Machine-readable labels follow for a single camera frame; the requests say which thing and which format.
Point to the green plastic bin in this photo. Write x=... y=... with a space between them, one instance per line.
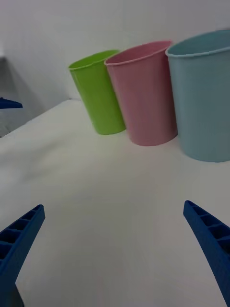
x=100 y=100

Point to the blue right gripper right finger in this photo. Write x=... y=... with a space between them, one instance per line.
x=215 y=244

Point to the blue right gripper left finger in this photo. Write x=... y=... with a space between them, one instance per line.
x=14 y=259

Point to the pale blue plastic bin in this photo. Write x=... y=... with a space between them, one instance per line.
x=203 y=108

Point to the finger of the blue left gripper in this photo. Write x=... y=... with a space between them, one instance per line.
x=9 y=103

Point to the pink plastic bin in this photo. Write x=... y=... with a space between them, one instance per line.
x=146 y=100

